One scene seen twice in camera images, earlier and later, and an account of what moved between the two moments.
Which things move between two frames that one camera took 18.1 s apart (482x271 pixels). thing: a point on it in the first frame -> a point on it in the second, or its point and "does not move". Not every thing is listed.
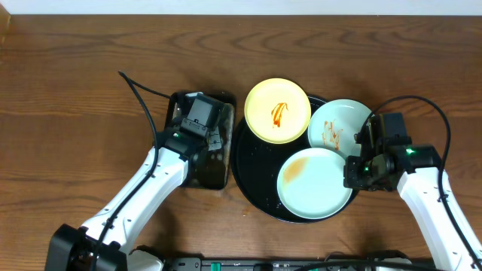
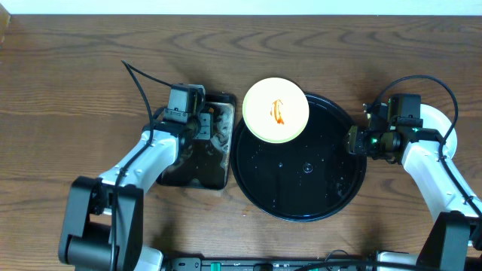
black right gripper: (352, 178) -> (357, 134)
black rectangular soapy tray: (209, 165) does not move
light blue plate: (333, 126) -> (433, 117)
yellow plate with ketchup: (277, 111) does not move
